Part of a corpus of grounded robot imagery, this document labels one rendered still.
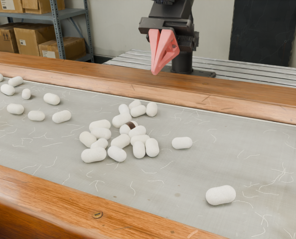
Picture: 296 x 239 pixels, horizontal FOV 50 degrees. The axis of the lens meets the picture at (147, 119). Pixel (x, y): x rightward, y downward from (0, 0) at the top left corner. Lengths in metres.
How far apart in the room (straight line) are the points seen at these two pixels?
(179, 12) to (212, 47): 2.06
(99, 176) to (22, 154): 0.14
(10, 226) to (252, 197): 0.29
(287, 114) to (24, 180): 0.43
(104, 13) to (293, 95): 2.58
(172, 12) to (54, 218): 0.42
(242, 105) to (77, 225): 0.38
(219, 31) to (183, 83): 1.96
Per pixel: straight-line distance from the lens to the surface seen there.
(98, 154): 0.46
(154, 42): 0.60
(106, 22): 3.10
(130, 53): 1.23
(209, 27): 2.64
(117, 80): 0.70
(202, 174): 0.44
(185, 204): 0.40
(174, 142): 0.48
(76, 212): 0.36
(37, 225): 0.39
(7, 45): 3.51
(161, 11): 0.63
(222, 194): 0.39
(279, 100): 0.62
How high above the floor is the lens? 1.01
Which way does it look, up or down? 28 degrees down
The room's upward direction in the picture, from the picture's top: 2 degrees counter-clockwise
